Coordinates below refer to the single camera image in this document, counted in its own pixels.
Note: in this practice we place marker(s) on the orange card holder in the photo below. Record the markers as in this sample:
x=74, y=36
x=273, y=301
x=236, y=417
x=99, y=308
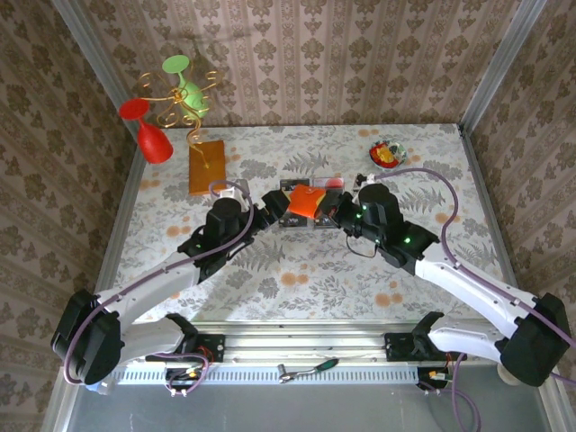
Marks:
x=306, y=202

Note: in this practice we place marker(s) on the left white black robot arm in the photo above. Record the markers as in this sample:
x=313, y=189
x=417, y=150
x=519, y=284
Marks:
x=139, y=335

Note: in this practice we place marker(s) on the red circle card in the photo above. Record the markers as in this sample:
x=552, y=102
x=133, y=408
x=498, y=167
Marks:
x=328, y=183

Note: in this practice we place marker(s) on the red yellow fruit pieces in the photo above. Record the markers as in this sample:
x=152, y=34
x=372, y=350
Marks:
x=384, y=154

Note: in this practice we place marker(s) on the small patterned bowl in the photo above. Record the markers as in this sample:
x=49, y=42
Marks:
x=402, y=152

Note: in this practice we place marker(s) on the red wine glass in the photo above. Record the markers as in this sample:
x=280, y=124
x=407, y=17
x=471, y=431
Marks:
x=155, y=144

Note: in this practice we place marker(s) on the aluminium base beam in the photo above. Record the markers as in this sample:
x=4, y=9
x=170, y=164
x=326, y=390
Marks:
x=306, y=344

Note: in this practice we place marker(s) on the green wine glass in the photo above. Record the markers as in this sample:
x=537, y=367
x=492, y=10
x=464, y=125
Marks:
x=174, y=64

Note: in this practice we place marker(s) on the grey metal platform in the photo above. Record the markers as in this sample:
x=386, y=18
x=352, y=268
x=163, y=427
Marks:
x=315, y=409

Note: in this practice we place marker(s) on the aluminium table edge rail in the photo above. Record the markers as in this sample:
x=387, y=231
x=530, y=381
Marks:
x=488, y=211
x=123, y=211

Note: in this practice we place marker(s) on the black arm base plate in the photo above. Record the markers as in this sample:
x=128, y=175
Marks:
x=396, y=348
x=216, y=346

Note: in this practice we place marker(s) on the aluminium frame post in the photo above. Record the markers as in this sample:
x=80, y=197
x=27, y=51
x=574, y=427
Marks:
x=101, y=67
x=499, y=63

